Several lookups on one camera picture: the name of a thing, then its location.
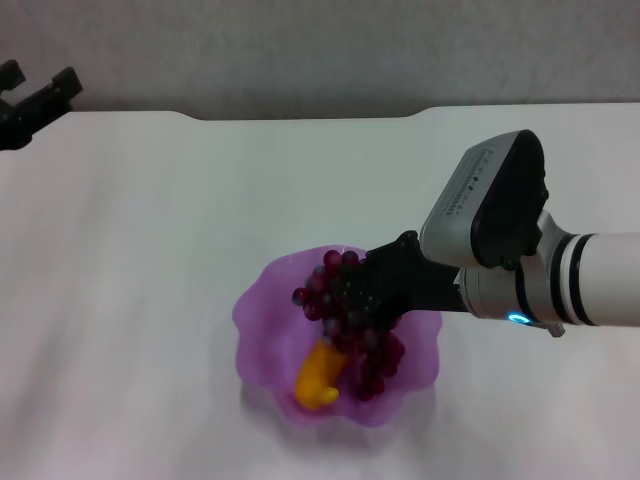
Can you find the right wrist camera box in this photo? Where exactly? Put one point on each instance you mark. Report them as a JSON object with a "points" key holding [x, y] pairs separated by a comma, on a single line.
{"points": [[490, 200]]}

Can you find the purple translucent wavy bowl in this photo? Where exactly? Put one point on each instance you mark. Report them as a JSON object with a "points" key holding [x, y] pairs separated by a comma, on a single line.
{"points": [[265, 320]]}

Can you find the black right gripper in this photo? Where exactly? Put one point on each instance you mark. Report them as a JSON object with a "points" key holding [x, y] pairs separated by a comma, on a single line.
{"points": [[435, 287]]}

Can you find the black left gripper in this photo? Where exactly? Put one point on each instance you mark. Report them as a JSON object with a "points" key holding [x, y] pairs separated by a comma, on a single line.
{"points": [[14, 127]]}

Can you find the yellow banana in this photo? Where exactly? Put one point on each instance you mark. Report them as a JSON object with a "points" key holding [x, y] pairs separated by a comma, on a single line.
{"points": [[315, 380]]}

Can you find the dark red grape bunch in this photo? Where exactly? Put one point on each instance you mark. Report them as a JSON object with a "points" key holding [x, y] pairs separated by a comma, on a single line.
{"points": [[370, 360]]}

